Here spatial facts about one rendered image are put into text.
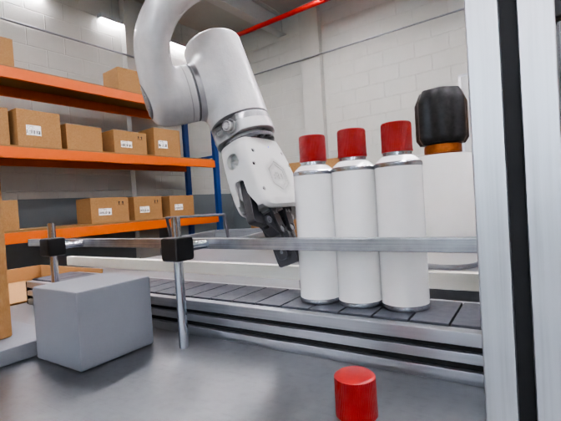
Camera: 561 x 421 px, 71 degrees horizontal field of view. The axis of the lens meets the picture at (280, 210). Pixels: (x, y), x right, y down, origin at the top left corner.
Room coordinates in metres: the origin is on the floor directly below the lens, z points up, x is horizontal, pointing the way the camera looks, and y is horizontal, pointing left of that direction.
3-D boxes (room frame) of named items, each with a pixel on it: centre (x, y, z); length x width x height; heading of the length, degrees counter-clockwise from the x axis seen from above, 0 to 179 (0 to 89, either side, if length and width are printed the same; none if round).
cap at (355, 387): (0.32, -0.05, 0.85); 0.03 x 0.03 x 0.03
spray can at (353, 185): (0.46, -0.09, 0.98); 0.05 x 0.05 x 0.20
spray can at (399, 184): (0.44, -0.13, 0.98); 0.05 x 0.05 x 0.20
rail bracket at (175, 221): (0.51, 0.12, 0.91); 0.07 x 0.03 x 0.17; 147
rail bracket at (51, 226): (0.68, 0.37, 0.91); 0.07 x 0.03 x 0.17; 147
